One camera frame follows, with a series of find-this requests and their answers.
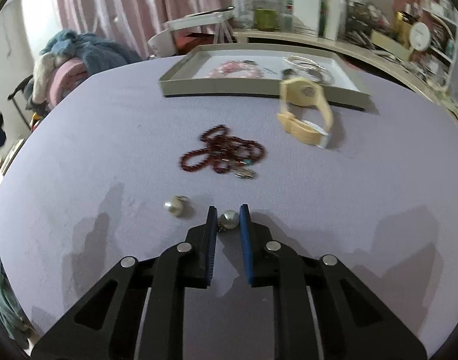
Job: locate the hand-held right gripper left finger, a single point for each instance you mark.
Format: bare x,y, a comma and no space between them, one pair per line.
212,240

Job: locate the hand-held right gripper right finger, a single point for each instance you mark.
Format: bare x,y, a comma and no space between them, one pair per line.
245,247

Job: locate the pearl earring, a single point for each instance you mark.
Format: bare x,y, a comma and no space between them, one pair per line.
173,207
229,220

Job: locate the grey jewelry tray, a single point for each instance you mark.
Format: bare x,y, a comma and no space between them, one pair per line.
251,90

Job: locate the thin silver bangle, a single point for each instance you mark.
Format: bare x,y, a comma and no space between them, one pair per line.
326,77

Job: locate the cream wrist watch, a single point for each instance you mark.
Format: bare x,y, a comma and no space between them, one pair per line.
304,92

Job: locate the cream corner desk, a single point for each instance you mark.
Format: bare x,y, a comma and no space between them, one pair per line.
289,37

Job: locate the pink blanket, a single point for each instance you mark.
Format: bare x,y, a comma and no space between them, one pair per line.
67,78

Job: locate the teal cloth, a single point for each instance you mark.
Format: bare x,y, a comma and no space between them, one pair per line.
4,300

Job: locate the white side table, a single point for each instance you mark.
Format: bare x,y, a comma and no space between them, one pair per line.
199,20

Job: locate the blue fleece blanket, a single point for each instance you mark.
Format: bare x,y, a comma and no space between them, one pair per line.
97,52

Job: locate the green glass jar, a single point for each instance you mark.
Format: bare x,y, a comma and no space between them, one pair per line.
267,20

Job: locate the small clear cup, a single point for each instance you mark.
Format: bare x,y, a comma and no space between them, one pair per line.
286,21

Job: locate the white plush cloth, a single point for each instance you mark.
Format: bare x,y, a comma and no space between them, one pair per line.
45,71

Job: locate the white carton box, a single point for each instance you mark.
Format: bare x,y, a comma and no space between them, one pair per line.
305,13

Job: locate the black chair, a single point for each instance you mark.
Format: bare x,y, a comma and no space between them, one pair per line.
20,88

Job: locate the beige flat box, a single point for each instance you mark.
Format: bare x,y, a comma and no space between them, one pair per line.
388,43

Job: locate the white bottle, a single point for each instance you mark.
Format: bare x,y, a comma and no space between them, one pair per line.
334,13

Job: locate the pink curtain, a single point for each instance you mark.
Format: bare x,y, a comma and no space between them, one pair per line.
120,3

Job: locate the clear acrylic organizer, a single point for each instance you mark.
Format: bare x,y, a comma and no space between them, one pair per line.
367,18

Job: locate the round white mirror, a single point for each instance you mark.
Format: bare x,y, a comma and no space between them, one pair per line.
419,35

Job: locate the white pink shelf unit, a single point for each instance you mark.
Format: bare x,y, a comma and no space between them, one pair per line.
438,15

